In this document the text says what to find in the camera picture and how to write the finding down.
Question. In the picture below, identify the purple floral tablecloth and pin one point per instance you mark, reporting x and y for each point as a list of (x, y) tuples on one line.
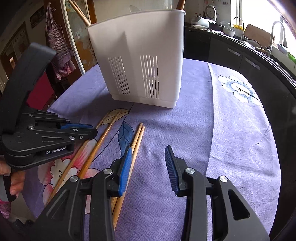
[(185, 129)]

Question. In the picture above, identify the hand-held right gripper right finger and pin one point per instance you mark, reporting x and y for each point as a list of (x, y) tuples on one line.
[(172, 171)]

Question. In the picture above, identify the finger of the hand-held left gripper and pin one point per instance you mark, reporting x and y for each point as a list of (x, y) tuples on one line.
[(76, 127), (69, 135)]

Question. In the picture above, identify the white sliding door frame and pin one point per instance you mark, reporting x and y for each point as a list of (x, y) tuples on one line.
[(71, 34)]

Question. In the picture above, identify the red chair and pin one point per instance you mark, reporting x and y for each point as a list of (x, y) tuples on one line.
[(41, 92)]

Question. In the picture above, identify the pink patterned clothing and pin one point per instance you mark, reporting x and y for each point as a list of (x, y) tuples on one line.
[(4, 209)]

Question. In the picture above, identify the framed wall picture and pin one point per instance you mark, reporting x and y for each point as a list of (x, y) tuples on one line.
[(18, 46)]

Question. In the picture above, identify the dark lower cabinet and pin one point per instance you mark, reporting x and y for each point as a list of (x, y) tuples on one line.
[(231, 58)]

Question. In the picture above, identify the small steel faucet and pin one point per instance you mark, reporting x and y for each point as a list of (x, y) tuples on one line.
[(242, 32)]

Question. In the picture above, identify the yellow basket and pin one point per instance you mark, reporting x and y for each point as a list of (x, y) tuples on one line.
[(238, 27)]

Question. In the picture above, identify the grey bowl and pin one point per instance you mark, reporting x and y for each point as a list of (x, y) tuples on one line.
[(227, 30)]

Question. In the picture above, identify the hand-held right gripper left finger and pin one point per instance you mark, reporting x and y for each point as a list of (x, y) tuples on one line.
[(124, 171)]

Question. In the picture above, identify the white rice cooker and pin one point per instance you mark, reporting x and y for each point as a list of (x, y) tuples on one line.
[(198, 22)]

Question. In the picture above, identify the dark wall poster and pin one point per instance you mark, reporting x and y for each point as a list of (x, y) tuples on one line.
[(37, 16)]

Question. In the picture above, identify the checked apron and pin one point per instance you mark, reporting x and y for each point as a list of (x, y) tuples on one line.
[(57, 46)]

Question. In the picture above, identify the tall steel faucet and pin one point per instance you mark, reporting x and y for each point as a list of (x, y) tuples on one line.
[(272, 37)]

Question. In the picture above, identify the white plastic utensil holder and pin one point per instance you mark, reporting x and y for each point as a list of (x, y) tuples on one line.
[(138, 46)]

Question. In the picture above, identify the person's left hand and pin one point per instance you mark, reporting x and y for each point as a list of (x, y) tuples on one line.
[(18, 183)]

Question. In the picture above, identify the green containers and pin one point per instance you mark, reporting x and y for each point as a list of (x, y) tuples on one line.
[(291, 57)]

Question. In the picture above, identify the wooden cutting board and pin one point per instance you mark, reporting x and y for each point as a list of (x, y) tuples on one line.
[(256, 34)]

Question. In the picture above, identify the grey dishcloth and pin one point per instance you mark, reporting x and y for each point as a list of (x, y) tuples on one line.
[(214, 31)]

